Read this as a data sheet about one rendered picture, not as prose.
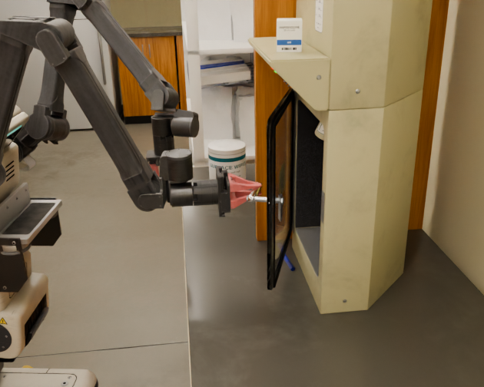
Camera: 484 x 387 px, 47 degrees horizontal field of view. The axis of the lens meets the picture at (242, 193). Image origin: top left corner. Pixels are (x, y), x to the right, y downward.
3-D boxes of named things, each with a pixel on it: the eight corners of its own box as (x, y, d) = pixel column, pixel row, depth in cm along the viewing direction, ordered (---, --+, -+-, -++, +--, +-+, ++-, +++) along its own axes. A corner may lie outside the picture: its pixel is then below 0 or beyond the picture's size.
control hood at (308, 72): (294, 77, 137) (295, 35, 133) (329, 110, 107) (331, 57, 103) (247, 79, 135) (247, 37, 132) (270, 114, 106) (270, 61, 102)
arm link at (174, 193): (167, 200, 128) (167, 211, 123) (165, 173, 125) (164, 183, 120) (197, 199, 129) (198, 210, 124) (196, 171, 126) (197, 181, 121)
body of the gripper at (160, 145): (183, 161, 153) (182, 135, 150) (146, 164, 152) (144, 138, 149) (183, 153, 159) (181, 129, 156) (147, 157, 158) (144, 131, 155)
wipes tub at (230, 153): (243, 176, 205) (243, 137, 199) (248, 190, 193) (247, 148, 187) (208, 178, 204) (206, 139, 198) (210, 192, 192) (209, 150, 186)
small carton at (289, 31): (301, 47, 115) (301, 18, 112) (301, 51, 110) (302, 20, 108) (276, 48, 115) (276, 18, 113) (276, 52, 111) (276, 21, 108)
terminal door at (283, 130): (291, 233, 152) (293, 87, 136) (270, 293, 125) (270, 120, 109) (288, 232, 152) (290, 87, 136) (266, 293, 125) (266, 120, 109)
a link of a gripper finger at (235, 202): (263, 177, 122) (220, 180, 121) (263, 207, 125) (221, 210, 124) (259, 167, 128) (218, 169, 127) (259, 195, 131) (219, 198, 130)
